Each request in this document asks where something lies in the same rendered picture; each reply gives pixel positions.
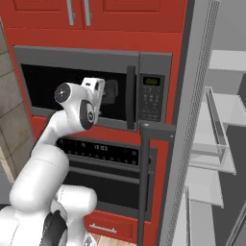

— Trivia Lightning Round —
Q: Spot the grey microwave oven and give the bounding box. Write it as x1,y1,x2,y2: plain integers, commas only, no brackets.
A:
12,44,174,133

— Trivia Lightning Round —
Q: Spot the red cabinet housing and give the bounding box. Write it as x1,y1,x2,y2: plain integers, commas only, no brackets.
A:
0,0,188,246

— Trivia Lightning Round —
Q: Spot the red cupboard door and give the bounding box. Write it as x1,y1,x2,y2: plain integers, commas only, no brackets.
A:
6,0,85,32
84,0,187,33

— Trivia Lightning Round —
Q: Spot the dark grey microwave door handle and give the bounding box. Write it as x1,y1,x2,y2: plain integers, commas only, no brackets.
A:
125,64,137,131

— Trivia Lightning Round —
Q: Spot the grey oven door handle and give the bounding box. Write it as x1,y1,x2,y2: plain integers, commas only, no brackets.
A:
67,164,141,185

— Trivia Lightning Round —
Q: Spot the grey fridge door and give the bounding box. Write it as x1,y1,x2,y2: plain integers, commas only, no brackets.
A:
137,0,222,246

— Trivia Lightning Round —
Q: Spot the red drawer front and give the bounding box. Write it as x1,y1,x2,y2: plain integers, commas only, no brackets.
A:
84,209,139,243

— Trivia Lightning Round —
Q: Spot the grey fridge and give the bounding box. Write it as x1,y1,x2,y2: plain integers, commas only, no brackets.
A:
185,0,246,246

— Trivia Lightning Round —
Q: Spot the silver cupboard door handle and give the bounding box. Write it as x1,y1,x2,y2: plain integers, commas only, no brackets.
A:
83,0,93,27
65,0,77,27

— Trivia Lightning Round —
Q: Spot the black built-in oven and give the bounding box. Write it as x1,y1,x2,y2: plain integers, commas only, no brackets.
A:
56,135,159,223

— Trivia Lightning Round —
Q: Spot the black oven door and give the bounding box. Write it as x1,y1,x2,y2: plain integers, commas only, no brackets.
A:
61,154,158,223

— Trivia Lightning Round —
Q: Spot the silver drawer handle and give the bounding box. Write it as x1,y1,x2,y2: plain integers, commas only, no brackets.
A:
88,223,118,234

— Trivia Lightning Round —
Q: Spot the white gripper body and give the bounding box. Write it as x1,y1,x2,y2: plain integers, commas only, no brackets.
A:
93,78,107,115

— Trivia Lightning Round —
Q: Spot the clear glass fridge shelf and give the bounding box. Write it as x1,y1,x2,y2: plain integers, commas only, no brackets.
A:
188,86,238,176

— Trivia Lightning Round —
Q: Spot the grey microwave door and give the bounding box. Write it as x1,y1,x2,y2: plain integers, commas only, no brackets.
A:
12,44,141,132

